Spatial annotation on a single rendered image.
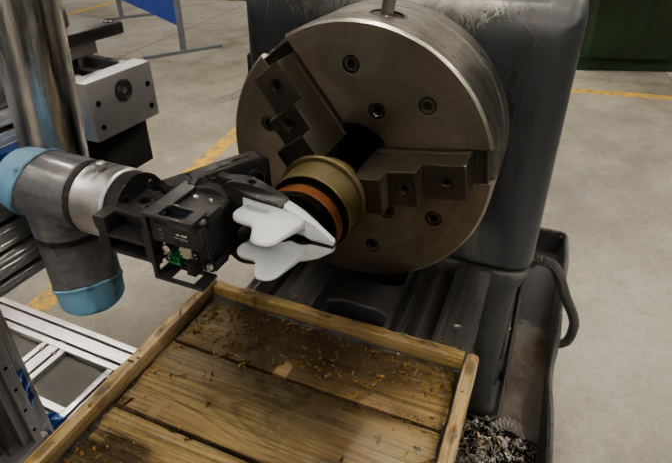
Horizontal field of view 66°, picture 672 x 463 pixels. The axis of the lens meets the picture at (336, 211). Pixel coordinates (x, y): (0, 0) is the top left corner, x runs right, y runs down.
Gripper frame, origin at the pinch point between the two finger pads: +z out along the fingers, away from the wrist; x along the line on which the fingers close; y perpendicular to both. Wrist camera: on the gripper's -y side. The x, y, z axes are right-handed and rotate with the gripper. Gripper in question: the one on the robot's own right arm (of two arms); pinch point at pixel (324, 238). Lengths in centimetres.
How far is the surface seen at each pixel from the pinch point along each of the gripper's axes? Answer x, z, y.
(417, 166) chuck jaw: 3.3, 5.4, -10.8
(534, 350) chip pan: -54, 24, -51
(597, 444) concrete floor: -108, 49, -79
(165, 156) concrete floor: -108, -188, -187
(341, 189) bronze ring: 2.8, -0.1, -4.3
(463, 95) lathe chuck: 9.5, 8.3, -15.3
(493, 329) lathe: -32.6, 15.4, -30.5
